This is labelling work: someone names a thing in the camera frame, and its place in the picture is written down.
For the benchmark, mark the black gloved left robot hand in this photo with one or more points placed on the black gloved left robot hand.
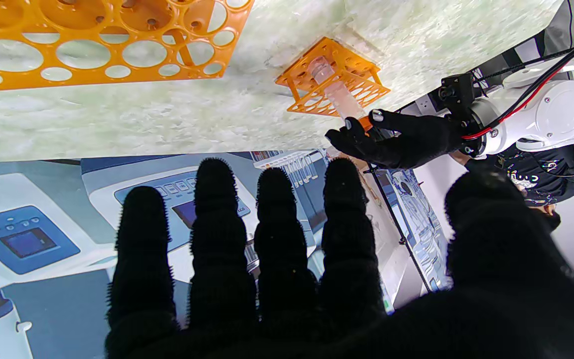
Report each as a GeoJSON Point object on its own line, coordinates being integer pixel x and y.
{"type": "Point", "coordinates": [406, 139]}

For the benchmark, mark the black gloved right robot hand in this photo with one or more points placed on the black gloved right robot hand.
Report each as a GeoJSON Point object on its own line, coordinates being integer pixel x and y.
{"type": "Point", "coordinates": [416, 319]}

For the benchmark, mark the orange screw cap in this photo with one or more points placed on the orange screw cap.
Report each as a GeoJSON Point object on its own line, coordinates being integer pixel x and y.
{"type": "Point", "coordinates": [365, 123]}

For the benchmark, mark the clear plastic test tube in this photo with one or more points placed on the clear plastic test tube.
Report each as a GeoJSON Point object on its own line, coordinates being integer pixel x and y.
{"type": "Point", "coordinates": [339, 92]}

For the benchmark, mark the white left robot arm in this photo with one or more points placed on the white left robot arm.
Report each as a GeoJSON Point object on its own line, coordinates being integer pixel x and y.
{"type": "Point", "coordinates": [551, 109]}

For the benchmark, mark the orange test tube rack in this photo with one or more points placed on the orange test tube rack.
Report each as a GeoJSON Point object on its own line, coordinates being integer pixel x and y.
{"type": "Point", "coordinates": [312, 80]}
{"type": "Point", "coordinates": [92, 45]}

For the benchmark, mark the printed workshop backdrop poster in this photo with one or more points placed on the printed workshop backdrop poster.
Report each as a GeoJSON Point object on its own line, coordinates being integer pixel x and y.
{"type": "Point", "coordinates": [416, 224]}

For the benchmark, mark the black backdrop stand pole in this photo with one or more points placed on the black backdrop stand pole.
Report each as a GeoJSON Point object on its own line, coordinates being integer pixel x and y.
{"type": "Point", "coordinates": [399, 229]}

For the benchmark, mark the person in black printed shirt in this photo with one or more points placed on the person in black printed shirt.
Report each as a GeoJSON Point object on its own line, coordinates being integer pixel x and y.
{"type": "Point", "coordinates": [541, 174]}

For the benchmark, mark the printed laboratory backdrop poster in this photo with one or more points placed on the printed laboratory backdrop poster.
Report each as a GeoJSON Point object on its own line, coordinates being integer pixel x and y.
{"type": "Point", "coordinates": [68, 224]}

